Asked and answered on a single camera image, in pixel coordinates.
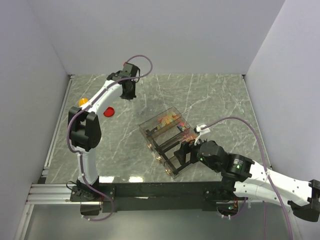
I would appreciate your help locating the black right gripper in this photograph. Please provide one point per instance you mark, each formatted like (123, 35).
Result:
(186, 147)

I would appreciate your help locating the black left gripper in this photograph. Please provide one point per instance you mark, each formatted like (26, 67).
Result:
(131, 96)

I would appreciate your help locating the clear candy drawer box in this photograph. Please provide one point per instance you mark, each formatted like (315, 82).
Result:
(164, 134)

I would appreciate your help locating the yellow plastic scoop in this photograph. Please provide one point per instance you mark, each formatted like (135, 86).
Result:
(82, 101)

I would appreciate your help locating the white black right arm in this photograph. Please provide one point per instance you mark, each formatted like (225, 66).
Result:
(251, 180)

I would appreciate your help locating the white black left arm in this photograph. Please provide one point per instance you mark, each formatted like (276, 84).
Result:
(84, 129)

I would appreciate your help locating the red jar lid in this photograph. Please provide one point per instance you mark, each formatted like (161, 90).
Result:
(109, 112)

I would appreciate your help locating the black base beam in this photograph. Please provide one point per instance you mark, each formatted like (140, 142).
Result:
(151, 196)

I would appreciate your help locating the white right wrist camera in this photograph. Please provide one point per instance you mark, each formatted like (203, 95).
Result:
(203, 132)

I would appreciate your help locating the aluminium frame rail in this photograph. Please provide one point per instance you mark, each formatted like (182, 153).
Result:
(61, 167)

